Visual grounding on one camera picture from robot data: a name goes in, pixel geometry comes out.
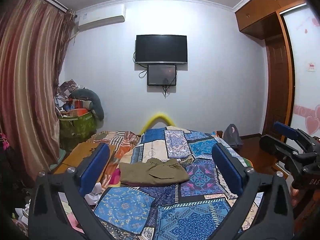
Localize brown wooden door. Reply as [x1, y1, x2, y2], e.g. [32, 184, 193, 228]
[263, 12, 294, 141]

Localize monitor cables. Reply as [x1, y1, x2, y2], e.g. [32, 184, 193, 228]
[132, 52, 178, 99]

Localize grey plush toy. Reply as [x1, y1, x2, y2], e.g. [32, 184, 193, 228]
[71, 88, 104, 121]

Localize clutter pile of papers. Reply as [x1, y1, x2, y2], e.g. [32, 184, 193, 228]
[54, 79, 84, 117]

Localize wall switch with sticker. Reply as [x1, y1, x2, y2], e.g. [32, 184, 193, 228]
[306, 62, 316, 72]

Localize striped red gold curtain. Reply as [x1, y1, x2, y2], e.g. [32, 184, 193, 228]
[1, 0, 75, 178]

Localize black wall television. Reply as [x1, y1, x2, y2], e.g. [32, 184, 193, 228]
[135, 34, 188, 64]

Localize striped orange bedsheet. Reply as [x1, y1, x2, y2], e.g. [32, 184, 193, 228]
[87, 131, 140, 189]

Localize small black wall monitor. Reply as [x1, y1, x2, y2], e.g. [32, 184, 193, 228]
[147, 64, 177, 86]

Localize grey backpack on floor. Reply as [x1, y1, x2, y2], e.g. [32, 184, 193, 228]
[222, 124, 244, 149]

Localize patchwork blue bed quilt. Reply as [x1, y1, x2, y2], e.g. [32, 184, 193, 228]
[93, 126, 263, 240]

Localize pink folded garment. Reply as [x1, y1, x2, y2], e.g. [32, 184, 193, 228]
[109, 168, 121, 187]

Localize pink heart wall sticker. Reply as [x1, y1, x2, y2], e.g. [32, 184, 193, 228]
[293, 105, 319, 135]

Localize white air conditioner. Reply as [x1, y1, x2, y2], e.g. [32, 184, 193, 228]
[78, 4, 126, 31]

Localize olive green shorts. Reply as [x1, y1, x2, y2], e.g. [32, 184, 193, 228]
[119, 158, 189, 187]

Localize wooden lap desk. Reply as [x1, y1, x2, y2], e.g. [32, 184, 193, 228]
[53, 142, 116, 174]

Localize yellow curved headboard cushion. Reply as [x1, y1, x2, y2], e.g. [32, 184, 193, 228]
[140, 112, 175, 135]

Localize wooden overhead cabinet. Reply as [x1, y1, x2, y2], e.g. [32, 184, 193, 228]
[235, 0, 303, 40]

